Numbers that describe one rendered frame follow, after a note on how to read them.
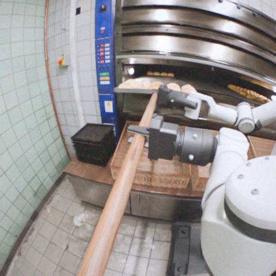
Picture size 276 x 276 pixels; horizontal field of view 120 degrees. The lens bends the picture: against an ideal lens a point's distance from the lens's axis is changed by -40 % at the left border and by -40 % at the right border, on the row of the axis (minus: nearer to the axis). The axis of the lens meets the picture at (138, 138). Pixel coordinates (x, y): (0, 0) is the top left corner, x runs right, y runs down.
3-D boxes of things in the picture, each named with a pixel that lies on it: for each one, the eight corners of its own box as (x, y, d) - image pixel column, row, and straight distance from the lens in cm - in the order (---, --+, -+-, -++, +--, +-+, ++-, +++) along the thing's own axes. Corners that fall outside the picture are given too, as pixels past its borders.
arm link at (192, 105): (185, 92, 71) (205, 98, 67) (180, 111, 72) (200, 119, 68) (174, 89, 61) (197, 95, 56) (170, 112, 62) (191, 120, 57)
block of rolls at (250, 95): (226, 87, 204) (227, 83, 204) (252, 93, 229) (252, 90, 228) (248, 98, 152) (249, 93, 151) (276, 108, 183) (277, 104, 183)
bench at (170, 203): (99, 172, 192) (90, 137, 156) (256, 187, 239) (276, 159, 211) (81, 205, 166) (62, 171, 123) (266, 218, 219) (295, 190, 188)
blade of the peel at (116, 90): (200, 99, 85) (200, 95, 85) (114, 92, 89) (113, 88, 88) (190, 87, 120) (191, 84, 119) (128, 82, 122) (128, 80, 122)
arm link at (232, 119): (212, 109, 71) (244, 121, 77) (211, 124, 63) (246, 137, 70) (219, 93, 65) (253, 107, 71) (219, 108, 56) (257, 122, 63)
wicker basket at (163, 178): (127, 144, 136) (126, 119, 123) (182, 150, 135) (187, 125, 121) (111, 180, 103) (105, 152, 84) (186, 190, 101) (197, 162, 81)
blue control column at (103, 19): (139, 118, 334) (140, 29, 315) (145, 119, 332) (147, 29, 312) (110, 177, 183) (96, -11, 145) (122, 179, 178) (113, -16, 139)
